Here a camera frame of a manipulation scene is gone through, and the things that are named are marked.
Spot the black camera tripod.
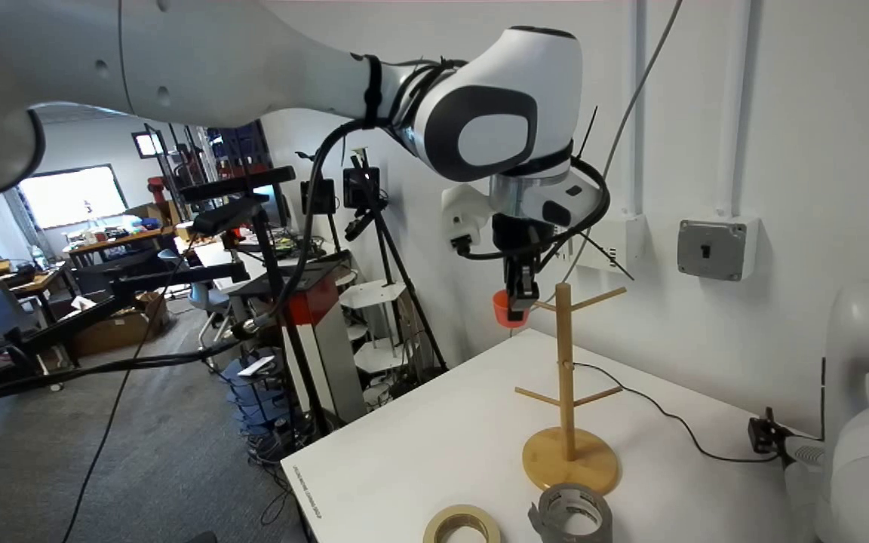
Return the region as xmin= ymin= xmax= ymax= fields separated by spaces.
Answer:
xmin=339 ymin=149 xmax=451 ymax=379

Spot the beige masking tape roll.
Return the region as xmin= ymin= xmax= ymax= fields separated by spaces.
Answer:
xmin=419 ymin=501 xmax=507 ymax=543

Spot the grey hanging wall cable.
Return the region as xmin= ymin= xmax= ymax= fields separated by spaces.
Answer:
xmin=552 ymin=0 xmax=687 ymax=295

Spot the black plug block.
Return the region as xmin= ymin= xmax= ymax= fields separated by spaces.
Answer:
xmin=745 ymin=405 xmax=800 ymax=466

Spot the thin black table cable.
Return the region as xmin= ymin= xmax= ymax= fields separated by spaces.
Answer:
xmin=570 ymin=359 xmax=777 ymax=468

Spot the red topped white cabinet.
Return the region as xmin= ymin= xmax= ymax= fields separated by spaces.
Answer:
xmin=280 ymin=268 xmax=371 ymax=425

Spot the white wall conduit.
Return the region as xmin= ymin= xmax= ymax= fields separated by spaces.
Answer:
xmin=627 ymin=0 xmax=653 ymax=220
xmin=734 ymin=0 xmax=764 ymax=220

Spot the grey wall socket box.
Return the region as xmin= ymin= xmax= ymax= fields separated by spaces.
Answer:
xmin=675 ymin=216 xmax=760 ymax=284

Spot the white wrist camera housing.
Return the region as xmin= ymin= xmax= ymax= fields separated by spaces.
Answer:
xmin=439 ymin=185 xmax=507 ymax=263

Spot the white tiered shelf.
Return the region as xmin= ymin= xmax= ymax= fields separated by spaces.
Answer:
xmin=339 ymin=281 xmax=417 ymax=405

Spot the grey duct tape roll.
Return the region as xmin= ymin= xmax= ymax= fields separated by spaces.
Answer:
xmin=524 ymin=484 xmax=617 ymax=543

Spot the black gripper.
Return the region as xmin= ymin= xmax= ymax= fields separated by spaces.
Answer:
xmin=492 ymin=210 xmax=562 ymax=310

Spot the orange plastic cup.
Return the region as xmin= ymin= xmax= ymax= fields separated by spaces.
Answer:
xmin=490 ymin=288 xmax=535 ymax=336

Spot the brown cardboard box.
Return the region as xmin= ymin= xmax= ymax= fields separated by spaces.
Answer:
xmin=69 ymin=291 xmax=173 ymax=356

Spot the wooden mug stand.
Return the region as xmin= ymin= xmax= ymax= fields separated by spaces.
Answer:
xmin=509 ymin=281 xmax=630 ymax=498

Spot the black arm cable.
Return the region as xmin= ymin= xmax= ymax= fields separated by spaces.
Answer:
xmin=280 ymin=54 xmax=478 ymax=306

